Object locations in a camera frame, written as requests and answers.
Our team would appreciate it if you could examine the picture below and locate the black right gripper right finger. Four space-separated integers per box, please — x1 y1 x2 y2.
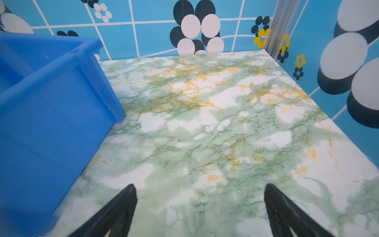
264 183 332 237

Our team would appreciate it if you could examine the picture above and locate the aluminium corner post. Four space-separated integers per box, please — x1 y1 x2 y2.
264 0 301 59

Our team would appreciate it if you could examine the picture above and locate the blue plastic bin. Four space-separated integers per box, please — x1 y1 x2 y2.
1 33 124 237

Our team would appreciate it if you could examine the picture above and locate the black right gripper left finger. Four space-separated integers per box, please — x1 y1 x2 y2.
70 184 138 237

